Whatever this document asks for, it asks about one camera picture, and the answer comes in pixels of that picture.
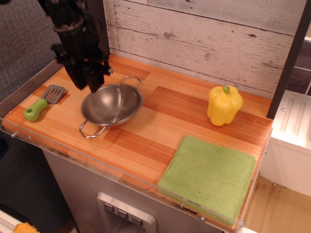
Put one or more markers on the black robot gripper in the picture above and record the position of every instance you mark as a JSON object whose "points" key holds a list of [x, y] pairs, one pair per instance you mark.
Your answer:
{"points": [[84, 43]]}

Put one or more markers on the stainless steel pot with handles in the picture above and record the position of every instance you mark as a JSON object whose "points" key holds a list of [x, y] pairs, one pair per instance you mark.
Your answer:
{"points": [[111, 105]]}

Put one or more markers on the clear acrylic edge guard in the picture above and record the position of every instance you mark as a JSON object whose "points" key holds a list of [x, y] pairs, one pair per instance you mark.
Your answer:
{"points": [[174, 106]]}

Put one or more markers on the grey toy fridge cabinet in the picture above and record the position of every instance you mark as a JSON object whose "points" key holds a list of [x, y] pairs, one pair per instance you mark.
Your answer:
{"points": [[102, 202]]}

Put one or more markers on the yellow toy bell pepper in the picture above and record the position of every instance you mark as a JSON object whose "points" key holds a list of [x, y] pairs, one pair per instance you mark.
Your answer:
{"points": [[223, 104]]}

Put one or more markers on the orange toy object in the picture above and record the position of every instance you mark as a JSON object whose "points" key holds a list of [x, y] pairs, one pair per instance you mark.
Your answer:
{"points": [[24, 228]]}

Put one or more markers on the green woven cloth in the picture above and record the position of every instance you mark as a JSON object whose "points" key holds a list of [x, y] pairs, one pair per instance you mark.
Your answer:
{"points": [[211, 179]]}

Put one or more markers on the white toy sink unit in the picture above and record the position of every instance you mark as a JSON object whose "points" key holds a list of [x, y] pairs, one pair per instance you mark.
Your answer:
{"points": [[287, 159]]}

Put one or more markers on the green handled grey spatula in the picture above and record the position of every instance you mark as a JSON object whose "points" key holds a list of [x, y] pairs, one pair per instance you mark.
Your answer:
{"points": [[52, 95]]}

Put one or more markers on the dark grey vertical post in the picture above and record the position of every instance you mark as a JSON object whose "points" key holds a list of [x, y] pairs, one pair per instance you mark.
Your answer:
{"points": [[291, 60]]}

